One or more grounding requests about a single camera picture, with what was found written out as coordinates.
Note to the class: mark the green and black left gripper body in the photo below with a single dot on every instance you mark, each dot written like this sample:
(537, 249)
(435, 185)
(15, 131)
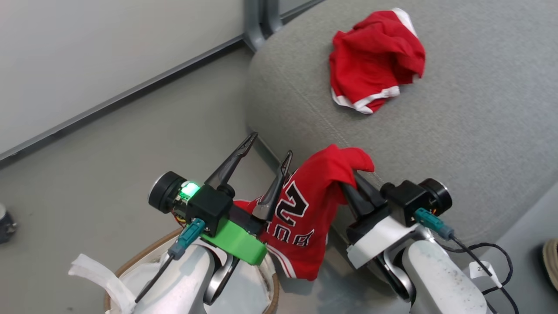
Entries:
(237, 244)

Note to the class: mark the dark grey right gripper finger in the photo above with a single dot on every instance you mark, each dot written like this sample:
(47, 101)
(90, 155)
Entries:
(370, 192)
(355, 203)

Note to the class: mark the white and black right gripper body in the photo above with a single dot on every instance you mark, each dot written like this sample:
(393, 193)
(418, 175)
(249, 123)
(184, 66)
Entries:
(379, 240)

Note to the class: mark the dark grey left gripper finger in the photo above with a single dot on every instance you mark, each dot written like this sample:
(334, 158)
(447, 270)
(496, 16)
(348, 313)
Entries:
(231, 163)
(272, 192)

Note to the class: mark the red jersey with black print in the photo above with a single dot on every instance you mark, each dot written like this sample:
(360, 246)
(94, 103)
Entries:
(305, 209)

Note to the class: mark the red shorts with white trim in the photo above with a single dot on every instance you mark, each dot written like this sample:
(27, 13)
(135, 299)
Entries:
(375, 61)

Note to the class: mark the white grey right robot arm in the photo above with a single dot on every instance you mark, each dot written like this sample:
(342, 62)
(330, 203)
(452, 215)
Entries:
(440, 279)

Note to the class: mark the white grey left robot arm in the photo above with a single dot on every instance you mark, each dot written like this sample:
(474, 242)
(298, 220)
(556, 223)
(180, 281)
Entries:
(187, 279)

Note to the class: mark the grey fabric sofa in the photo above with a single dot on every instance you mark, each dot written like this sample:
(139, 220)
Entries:
(457, 144)

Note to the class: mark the brown rimmed laundry basket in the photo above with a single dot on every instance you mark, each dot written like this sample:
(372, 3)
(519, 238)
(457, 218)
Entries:
(272, 296)

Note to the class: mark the brown woven round object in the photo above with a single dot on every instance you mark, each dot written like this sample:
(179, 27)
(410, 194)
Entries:
(552, 264)

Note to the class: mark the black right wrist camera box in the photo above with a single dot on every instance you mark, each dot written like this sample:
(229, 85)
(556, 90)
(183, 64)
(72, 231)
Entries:
(405, 200)

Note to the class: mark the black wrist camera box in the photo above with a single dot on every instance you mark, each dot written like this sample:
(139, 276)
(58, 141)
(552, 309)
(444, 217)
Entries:
(405, 200)
(209, 205)

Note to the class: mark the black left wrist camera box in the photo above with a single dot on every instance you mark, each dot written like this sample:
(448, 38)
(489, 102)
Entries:
(209, 205)

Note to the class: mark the grey partition bottom rail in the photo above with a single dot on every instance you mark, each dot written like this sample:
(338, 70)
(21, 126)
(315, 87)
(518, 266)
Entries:
(122, 98)

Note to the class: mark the grey partition post with feet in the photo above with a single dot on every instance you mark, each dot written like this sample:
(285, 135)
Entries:
(259, 22)

